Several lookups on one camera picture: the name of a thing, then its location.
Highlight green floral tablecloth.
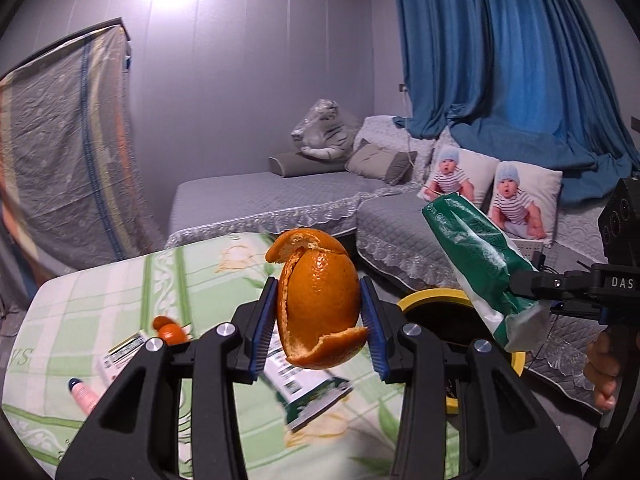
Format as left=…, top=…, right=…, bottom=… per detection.
left=0, top=232, right=461, bottom=480

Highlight grey square cushion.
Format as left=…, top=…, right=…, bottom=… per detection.
left=345, top=140, right=418, bottom=186

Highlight green white plastic packet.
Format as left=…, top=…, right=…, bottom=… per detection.
left=421, top=192, right=552, bottom=354

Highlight white tiger plush toy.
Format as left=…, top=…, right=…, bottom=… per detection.
left=291, top=100, right=362, bottom=161

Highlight person's right hand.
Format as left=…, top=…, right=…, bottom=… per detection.
left=582, top=329, right=626, bottom=411

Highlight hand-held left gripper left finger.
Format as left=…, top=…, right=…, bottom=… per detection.
left=55, top=276, right=280, bottom=480

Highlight blue curtain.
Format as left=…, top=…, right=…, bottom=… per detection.
left=392, top=0, right=640, bottom=206

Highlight striped cloth cover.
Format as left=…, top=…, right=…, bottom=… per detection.
left=0, top=20, right=162, bottom=281

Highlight flat green white packet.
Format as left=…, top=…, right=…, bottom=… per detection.
left=260, top=340, right=357, bottom=434

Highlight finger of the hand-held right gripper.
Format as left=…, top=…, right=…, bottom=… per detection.
left=507, top=267, right=593, bottom=303
left=547, top=302, right=605, bottom=321

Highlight pink tube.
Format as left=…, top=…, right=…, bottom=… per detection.
left=67, top=377, right=102, bottom=417

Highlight grey bolster pillow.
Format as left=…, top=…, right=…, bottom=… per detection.
left=268, top=152, right=351, bottom=179

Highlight large orange peel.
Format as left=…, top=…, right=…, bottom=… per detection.
left=265, top=227, right=370, bottom=371

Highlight baby print pillow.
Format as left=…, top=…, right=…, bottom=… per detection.
left=417, top=146, right=501, bottom=211
left=487, top=160, right=563, bottom=248

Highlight yellow rimmed black trash bin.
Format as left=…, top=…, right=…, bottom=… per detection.
left=397, top=289, right=526, bottom=415

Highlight grey quilted sofa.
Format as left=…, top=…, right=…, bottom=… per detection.
left=167, top=115, right=640, bottom=416

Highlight small orange fruit pieces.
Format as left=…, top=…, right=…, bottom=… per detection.
left=152, top=316, right=194, bottom=347

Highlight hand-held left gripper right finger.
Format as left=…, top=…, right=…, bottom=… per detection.
left=357, top=276, right=583, bottom=480

